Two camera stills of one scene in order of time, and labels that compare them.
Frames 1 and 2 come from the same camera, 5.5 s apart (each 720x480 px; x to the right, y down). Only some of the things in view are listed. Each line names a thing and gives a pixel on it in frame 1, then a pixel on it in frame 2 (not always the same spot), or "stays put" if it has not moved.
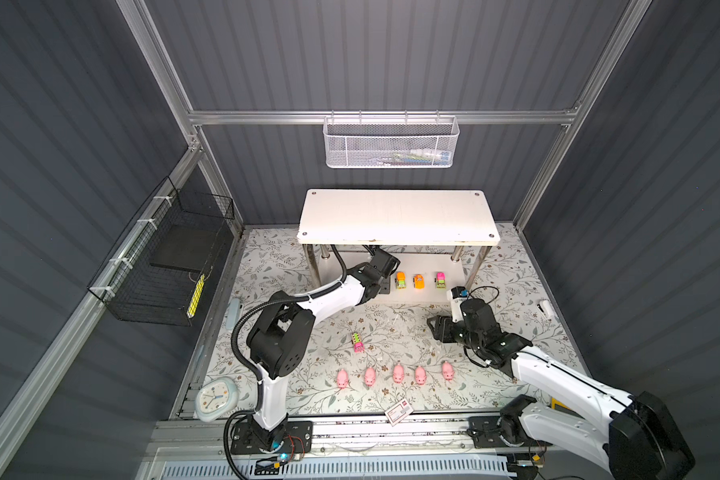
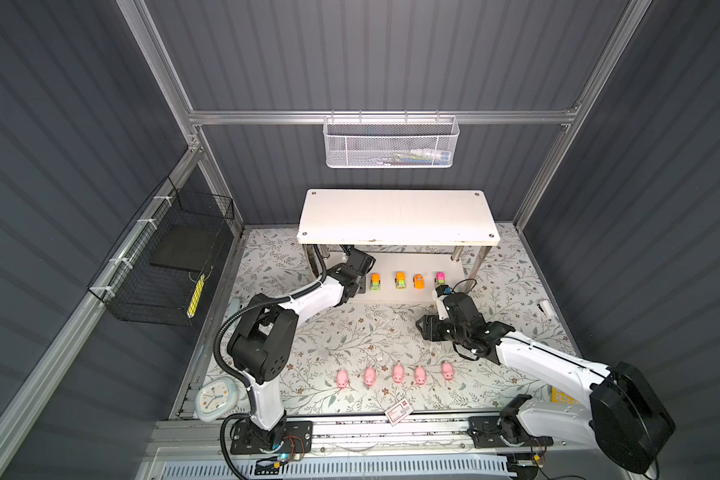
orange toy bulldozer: (418, 281) stays put
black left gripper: (386, 287) to (361, 285)
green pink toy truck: (440, 279) stays put
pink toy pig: (398, 374) stays put
